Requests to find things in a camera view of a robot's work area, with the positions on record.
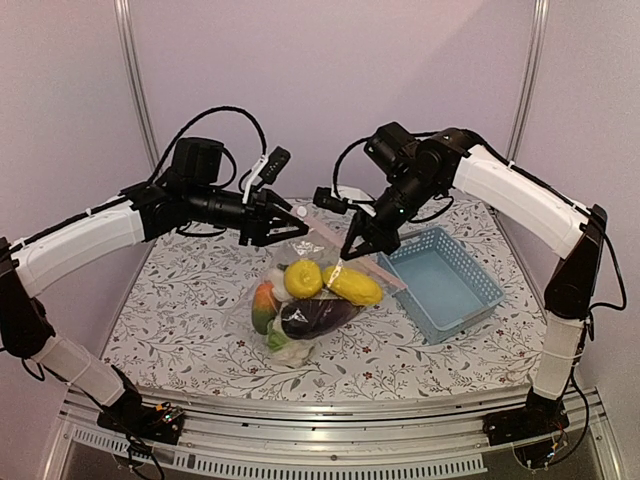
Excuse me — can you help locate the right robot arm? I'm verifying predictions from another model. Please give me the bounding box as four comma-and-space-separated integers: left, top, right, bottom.
340, 122, 607, 436

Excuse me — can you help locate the floral patterned table mat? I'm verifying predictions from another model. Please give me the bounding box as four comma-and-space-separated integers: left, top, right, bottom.
103, 200, 546, 402

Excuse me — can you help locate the aluminium corner post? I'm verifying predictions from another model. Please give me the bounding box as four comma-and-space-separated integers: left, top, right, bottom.
506, 0, 550, 162
113, 0, 161, 182

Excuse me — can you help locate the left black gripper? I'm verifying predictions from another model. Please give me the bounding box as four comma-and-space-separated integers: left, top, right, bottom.
187, 184, 310, 247

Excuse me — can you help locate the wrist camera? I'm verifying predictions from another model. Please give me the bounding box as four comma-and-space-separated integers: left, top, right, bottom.
242, 146, 291, 204
313, 187, 348, 215

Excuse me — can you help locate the yellow fake bell pepper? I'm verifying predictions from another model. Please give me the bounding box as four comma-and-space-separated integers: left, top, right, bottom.
284, 259, 324, 299

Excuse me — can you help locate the clear zip top bag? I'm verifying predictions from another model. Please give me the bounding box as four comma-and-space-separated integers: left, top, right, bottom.
223, 206, 406, 369

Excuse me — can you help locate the aluminium rail frame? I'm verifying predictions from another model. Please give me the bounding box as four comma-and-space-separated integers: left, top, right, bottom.
42, 383, 624, 480

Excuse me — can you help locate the left aluminium corner post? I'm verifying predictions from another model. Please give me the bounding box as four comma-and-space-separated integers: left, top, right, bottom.
113, 0, 161, 182

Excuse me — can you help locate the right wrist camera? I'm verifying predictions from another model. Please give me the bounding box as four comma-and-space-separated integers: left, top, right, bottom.
313, 187, 348, 215

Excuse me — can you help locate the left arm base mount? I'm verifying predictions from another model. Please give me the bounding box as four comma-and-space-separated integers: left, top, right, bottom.
97, 400, 185, 445

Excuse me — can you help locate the right aluminium corner post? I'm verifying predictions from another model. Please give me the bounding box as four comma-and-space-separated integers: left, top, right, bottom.
506, 0, 550, 162

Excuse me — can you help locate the light blue plastic basket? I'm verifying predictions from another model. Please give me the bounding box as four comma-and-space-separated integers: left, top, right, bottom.
377, 226, 505, 345

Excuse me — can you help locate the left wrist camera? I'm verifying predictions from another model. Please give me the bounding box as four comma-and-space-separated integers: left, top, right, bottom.
242, 146, 291, 204

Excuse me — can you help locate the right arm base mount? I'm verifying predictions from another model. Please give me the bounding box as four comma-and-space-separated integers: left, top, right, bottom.
482, 396, 569, 446

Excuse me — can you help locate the purple fake eggplant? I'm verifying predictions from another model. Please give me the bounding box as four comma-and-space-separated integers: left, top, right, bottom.
280, 298, 363, 340

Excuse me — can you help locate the white fake cauliflower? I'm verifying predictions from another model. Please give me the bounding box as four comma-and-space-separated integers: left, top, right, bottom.
266, 322, 315, 368

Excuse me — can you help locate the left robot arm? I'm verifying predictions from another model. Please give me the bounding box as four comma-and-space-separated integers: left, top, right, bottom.
1, 137, 309, 434

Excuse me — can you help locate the orange green fake fruit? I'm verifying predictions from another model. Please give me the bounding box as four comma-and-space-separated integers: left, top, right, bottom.
251, 281, 279, 335

